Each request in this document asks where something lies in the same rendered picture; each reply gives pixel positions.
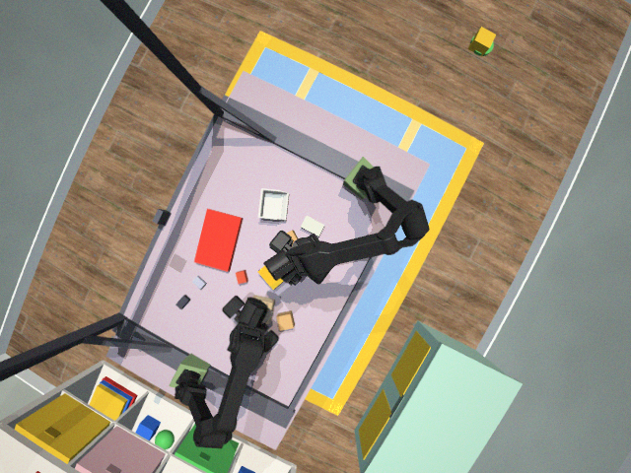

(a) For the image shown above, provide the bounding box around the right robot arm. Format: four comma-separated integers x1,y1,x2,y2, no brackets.
175,297,273,448

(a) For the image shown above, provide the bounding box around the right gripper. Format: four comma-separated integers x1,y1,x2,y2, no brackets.
222,296,279,353

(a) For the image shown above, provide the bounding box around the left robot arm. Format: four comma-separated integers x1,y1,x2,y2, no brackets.
263,166,430,286

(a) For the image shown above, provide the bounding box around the yellow rectangular block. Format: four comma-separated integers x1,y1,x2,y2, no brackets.
258,266,283,290

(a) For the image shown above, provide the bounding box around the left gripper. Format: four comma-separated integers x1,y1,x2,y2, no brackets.
269,231,330,284

